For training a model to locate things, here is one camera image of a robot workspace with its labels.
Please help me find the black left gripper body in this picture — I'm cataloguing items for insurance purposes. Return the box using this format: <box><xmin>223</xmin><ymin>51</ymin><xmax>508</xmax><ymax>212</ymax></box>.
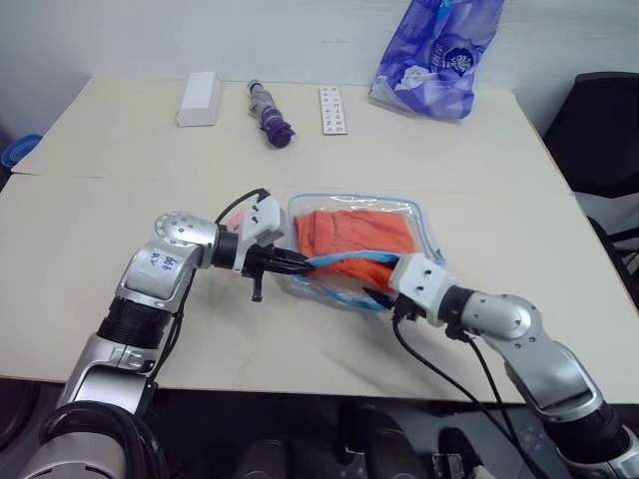
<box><xmin>242</xmin><ymin>242</ymin><xmax>282</xmax><ymax>303</ymax></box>

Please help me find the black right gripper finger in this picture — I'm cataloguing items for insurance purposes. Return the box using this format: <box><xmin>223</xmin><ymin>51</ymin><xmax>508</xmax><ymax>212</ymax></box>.
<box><xmin>360</xmin><ymin>286</ymin><xmax>396</xmax><ymax>310</ymax></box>

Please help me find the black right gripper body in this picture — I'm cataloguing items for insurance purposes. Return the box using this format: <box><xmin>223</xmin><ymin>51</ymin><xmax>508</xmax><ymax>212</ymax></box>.
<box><xmin>390</xmin><ymin>293</ymin><xmax>431</xmax><ymax>323</ymax></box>

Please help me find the clear plastic pouch blue trim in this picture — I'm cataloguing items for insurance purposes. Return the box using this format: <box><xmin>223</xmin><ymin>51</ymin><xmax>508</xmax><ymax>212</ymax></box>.
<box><xmin>285</xmin><ymin>192</ymin><xmax>445</xmax><ymax>313</ymax></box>

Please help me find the orange cloth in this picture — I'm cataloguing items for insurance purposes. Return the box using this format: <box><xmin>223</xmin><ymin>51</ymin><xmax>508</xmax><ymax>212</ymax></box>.
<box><xmin>294</xmin><ymin>209</ymin><xmax>418</xmax><ymax>295</ymax></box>

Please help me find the purple folded umbrella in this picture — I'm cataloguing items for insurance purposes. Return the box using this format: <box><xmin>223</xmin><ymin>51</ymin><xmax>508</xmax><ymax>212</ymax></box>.
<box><xmin>247</xmin><ymin>78</ymin><xmax>296</xmax><ymax>150</ymax></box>

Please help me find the dark rounded shape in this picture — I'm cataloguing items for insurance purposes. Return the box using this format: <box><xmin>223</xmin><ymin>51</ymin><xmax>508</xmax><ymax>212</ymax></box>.
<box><xmin>437</xmin><ymin>426</ymin><xmax>483</xmax><ymax>479</ymax></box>

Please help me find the white card with letters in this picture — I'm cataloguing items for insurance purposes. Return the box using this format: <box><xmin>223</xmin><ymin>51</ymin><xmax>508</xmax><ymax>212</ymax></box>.
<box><xmin>319</xmin><ymin>85</ymin><xmax>348</xmax><ymax>137</ymax></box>

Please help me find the white rectangular box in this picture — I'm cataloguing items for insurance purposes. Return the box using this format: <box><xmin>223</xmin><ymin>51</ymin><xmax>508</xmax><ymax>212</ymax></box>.
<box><xmin>174</xmin><ymin>71</ymin><xmax>223</xmax><ymax>129</ymax></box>

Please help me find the purple printed plastic bag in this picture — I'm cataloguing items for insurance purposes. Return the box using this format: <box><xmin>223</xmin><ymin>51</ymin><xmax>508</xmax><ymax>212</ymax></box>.
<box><xmin>367</xmin><ymin>0</ymin><xmax>505</xmax><ymax>121</ymax></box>

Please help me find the black chair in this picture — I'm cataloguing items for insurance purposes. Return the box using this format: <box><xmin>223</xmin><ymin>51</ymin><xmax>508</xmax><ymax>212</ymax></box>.
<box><xmin>542</xmin><ymin>72</ymin><xmax>639</xmax><ymax>293</ymax></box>

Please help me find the blue plastic container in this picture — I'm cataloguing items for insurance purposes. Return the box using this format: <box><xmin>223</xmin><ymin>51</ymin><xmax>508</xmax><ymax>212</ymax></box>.
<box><xmin>0</xmin><ymin>134</ymin><xmax>44</xmax><ymax>174</ymax></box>

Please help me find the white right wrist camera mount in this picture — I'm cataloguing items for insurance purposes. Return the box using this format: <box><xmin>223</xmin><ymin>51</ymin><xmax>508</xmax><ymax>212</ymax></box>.
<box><xmin>387</xmin><ymin>253</ymin><xmax>453</xmax><ymax>328</ymax></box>

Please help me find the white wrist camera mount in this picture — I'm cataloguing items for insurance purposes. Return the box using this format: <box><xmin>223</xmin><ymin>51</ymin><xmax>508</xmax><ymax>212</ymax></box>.
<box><xmin>238</xmin><ymin>194</ymin><xmax>289</xmax><ymax>248</ymax></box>
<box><xmin>387</xmin><ymin>253</ymin><xmax>453</xmax><ymax>328</ymax></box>

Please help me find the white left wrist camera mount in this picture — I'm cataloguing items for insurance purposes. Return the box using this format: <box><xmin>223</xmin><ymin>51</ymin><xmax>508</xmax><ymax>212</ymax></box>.
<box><xmin>238</xmin><ymin>194</ymin><xmax>289</xmax><ymax>248</ymax></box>

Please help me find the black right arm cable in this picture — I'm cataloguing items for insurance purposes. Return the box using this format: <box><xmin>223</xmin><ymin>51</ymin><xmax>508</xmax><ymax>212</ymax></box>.
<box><xmin>463</xmin><ymin>334</ymin><xmax>533</xmax><ymax>468</ymax></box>
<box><xmin>391</xmin><ymin>311</ymin><xmax>553</xmax><ymax>479</ymax></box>

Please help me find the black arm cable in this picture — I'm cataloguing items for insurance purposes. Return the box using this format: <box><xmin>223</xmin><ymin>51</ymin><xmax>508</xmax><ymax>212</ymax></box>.
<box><xmin>391</xmin><ymin>311</ymin><xmax>553</xmax><ymax>479</ymax></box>
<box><xmin>463</xmin><ymin>334</ymin><xmax>533</xmax><ymax>468</ymax></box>
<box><xmin>142</xmin><ymin>187</ymin><xmax>273</xmax><ymax>415</ymax></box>

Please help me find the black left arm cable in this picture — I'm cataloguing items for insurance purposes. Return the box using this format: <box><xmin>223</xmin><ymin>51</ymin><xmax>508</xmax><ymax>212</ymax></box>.
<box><xmin>142</xmin><ymin>187</ymin><xmax>273</xmax><ymax>415</ymax></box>

